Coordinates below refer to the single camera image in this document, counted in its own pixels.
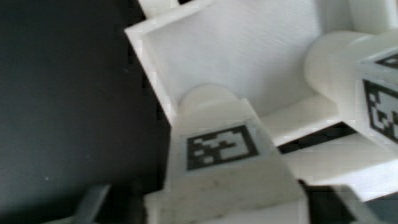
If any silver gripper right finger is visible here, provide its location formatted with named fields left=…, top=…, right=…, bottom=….
left=298, top=180, right=385, bottom=224

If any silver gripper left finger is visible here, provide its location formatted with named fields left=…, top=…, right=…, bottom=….
left=42, top=184, right=110, bottom=224

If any white chair leg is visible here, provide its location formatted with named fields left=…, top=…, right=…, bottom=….
left=145, top=85, right=309, bottom=224
left=305, top=30, right=398, bottom=150

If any white chair seat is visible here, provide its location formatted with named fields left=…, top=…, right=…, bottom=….
left=126, top=0, right=398, bottom=200

